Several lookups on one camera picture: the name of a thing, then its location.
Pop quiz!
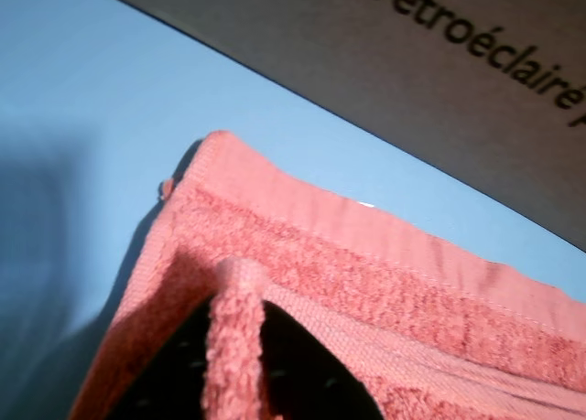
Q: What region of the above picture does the brown cardboard monitor box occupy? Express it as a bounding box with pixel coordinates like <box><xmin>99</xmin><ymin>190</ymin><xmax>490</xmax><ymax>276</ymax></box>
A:
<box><xmin>81</xmin><ymin>0</ymin><xmax>586</xmax><ymax>253</ymax></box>

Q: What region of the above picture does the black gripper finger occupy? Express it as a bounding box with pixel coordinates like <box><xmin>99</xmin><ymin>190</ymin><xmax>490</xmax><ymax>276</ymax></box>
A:
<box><xmin>136</xmin><ymin>296</ymin><xmax>216</xmax><ymax>420</ymax></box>
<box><xmin>259</xmin><ymin>299</ymin><xmax>386</xmax><ymax>420</ymax></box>

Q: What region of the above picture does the orange terry towel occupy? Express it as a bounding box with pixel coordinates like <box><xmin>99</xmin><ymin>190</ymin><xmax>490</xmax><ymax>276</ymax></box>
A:
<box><xmin>68</xmin><ymin>129</ymin><xmax>586</xmax><ymax>420</ymax></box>

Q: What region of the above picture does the grey table mat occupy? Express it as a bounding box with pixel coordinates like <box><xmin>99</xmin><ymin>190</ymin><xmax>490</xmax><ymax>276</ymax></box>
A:
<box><xmin>0</xmin><ymin>0</ymin><xmax>586</xmax><ymax>420</ymax></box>

